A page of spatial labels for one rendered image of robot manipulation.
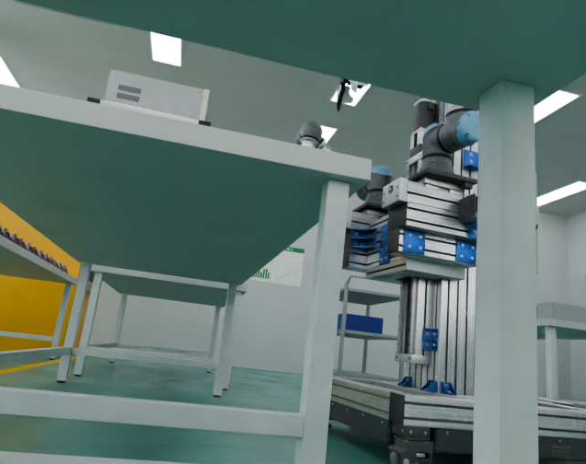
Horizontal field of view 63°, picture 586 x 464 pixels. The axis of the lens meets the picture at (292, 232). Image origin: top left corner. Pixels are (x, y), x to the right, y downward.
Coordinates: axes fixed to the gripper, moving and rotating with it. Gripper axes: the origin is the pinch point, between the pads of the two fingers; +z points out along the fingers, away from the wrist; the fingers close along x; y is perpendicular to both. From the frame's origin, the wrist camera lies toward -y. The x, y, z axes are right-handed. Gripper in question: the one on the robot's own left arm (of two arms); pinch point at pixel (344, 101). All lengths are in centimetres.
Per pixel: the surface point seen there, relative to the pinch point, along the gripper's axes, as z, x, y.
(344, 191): 48, -43, -15
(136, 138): 45, -41, -60
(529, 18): 45, -100, -18
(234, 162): 45, -40, -39
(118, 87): -10, 48, -77
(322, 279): 68, -43, -18
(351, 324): 53, 283, 137
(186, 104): -8, 46, -50
